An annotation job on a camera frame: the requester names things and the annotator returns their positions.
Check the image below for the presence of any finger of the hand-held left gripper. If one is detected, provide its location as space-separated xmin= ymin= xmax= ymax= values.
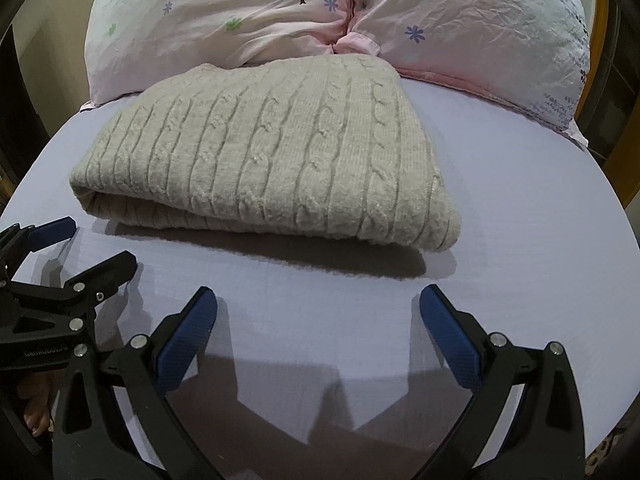
xmin=0 ymin=216 xmax=77 ymax=272
xmin=0 ymin=252 xmax=138 ymax=334

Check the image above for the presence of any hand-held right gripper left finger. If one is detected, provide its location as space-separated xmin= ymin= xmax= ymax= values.
xmin=50 ymin=286 xmax=226 ymax=480

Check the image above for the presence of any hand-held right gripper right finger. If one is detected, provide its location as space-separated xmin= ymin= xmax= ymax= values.
xmin=414 ymin=284 xmax=599 ymax=480

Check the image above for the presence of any cream cable-knit sweater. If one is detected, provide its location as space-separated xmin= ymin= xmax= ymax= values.
xmin=69 ymin=55 xmax=462 ymax=253

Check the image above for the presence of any person's left hand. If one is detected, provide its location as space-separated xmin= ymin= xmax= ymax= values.
xmin=15 ymin=371 xmax=55 ymax=436

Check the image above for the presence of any lavender bed sheet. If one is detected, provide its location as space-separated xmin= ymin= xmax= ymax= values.
xmin=0 ymin=76 xmax=633 ymax=480

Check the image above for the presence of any patterned floor rug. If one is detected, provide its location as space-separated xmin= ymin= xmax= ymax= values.
xmin=582 ymin=417 xmax=632 ymax=472

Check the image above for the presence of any pink floral pillow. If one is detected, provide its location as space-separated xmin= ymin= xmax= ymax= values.
xmin=80 ymin=0 xmax=362 ymax=107
xmin=332 ymin=0 xmax=592 ymax=142

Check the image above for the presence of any wooden bed frame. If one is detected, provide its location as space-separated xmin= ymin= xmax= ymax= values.
xmin=595 ymin=0 xmax=632 ymax=206

